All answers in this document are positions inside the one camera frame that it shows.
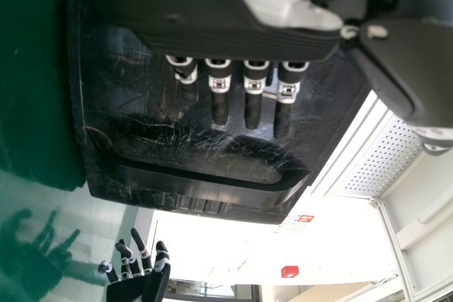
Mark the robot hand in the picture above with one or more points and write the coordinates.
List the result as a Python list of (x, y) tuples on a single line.
[(141, 286), (212, 8)]

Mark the black oven with glass door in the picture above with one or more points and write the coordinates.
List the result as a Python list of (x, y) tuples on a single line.
[(141, 128)]

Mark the small red box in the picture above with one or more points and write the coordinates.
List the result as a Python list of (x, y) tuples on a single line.
[(289, 271)]

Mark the red and white sign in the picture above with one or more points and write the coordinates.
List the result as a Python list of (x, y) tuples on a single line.
[(303, 218)]

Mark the white perforated metal cabinet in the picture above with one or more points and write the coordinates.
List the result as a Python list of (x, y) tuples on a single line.
[(389, 160)]

